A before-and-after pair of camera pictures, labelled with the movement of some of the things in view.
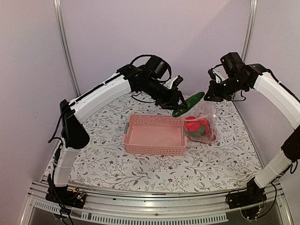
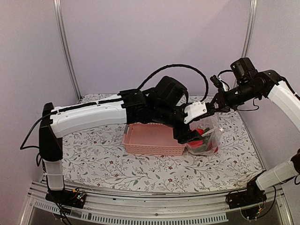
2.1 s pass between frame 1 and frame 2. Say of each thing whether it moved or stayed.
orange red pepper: moved
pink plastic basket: stayed
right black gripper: moved
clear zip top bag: moved
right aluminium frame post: stayed
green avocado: moved
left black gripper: moved
